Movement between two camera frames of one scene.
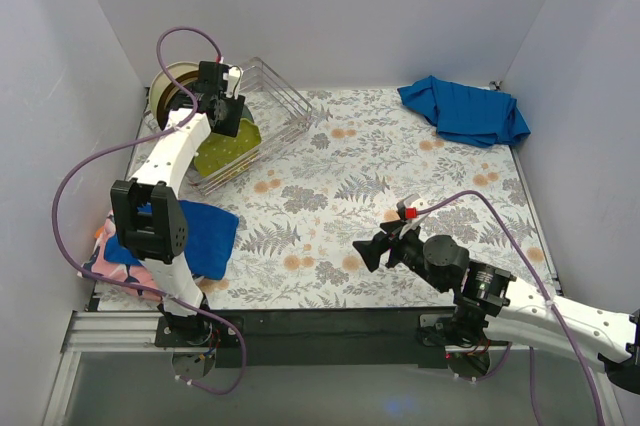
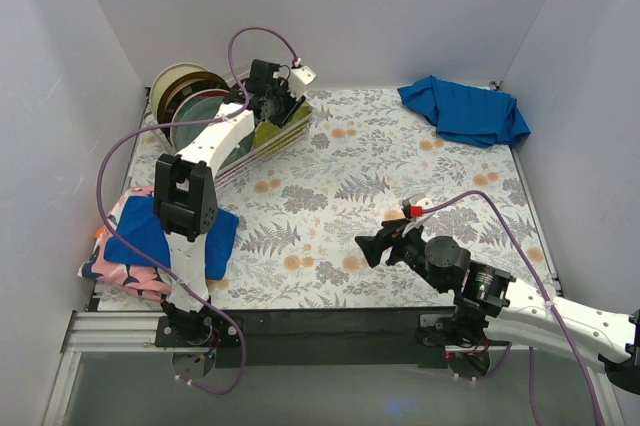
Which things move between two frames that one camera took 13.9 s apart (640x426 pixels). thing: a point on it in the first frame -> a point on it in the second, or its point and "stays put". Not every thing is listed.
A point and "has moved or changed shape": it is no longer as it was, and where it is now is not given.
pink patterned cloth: [130, 277] stays put
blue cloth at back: [475, 117] stays put
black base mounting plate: [326, 339] stays put
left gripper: [189, 94] -> [284, 103]
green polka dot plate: [220, 149] has moved or changed shape
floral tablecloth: [363, 155] stays put
